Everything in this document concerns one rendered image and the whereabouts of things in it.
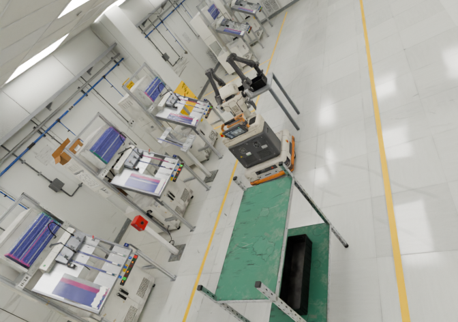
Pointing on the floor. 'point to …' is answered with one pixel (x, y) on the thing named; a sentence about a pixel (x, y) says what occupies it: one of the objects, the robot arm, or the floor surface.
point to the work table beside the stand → (277, 97)
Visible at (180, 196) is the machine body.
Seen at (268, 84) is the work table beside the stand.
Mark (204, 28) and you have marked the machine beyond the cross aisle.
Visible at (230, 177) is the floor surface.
